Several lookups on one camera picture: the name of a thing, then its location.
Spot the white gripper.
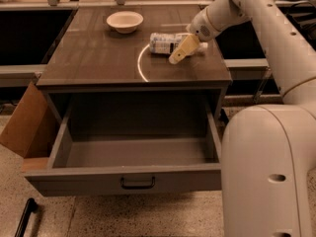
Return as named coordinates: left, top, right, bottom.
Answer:
left=169, top=14, right=220, bottom=64

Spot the plastic bottle with label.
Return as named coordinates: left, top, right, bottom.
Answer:
left=149, top=32, right=209, bottom=56

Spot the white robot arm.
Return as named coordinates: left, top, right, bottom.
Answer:
left=171, top=0, right=316, bottom=237

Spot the grey cabinet with glossy top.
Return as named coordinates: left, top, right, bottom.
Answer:
left=37, top=5, right=231, bottom=116

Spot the open grey top drawer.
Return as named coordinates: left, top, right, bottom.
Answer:
left=25, top=95, right=221, bottom=197

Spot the white bowl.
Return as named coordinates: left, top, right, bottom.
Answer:
left=107, top=11, right=143, bottom=34

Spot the black side rail bar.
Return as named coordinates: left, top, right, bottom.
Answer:
left=219, top=109, right=229, bottom=125

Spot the black drawer handle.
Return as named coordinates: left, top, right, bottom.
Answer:
left=120, top=177, right=156, bottom=190

